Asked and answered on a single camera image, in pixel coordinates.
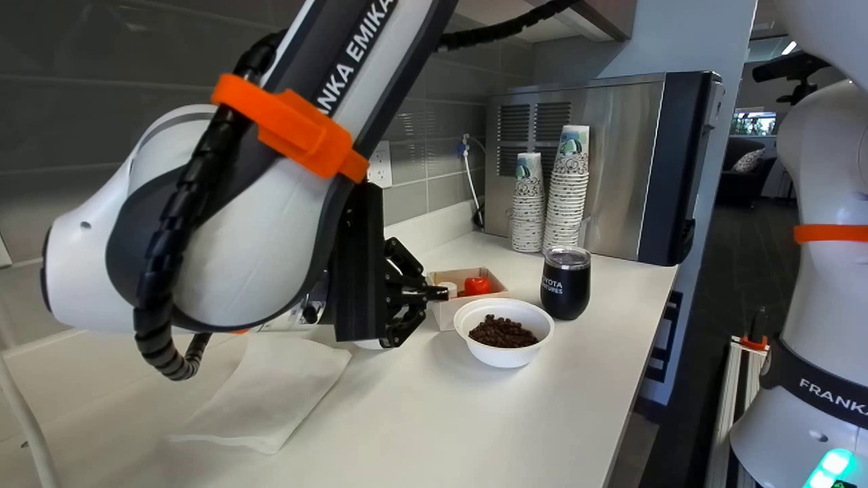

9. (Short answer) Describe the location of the orange clamp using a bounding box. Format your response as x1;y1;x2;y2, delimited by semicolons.
731;334;773;354

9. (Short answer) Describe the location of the large white bowl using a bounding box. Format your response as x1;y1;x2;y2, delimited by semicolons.
450;294;557;372

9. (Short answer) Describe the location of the white folded napkin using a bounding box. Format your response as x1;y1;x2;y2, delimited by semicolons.
164;328;357;456

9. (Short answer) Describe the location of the small curved faucet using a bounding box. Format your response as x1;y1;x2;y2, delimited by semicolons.
457;130;488;231

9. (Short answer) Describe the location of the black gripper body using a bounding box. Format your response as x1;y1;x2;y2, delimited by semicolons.
381;252;411;338

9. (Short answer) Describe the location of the black stemless tumbler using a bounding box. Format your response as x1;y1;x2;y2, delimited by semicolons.
538;243;594;321

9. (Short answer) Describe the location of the tall patterned paper cup stack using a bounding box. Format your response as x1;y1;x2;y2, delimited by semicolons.
540;122;593;255

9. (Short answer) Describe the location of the steel and black appliance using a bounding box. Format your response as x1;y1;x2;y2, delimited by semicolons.
485;68;727;265

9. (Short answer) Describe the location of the red toy tomato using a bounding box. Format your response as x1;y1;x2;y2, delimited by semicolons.
458;271;499;298

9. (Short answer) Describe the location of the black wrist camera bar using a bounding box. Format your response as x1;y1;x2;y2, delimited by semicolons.
329;179;389;346

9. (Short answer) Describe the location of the orange conduit clip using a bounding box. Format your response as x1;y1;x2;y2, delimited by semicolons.
209;69;372;185

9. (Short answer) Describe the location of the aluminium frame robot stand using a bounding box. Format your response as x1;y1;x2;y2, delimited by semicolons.
708;335;773;488

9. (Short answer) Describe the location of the white double wall outlet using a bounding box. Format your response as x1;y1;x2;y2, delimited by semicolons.
366;137;397;190

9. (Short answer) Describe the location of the black corrugated cable conduit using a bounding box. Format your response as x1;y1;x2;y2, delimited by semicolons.
130;0;583;381

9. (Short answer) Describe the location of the dark background sofa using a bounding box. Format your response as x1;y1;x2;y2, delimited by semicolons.
717;132;800;205

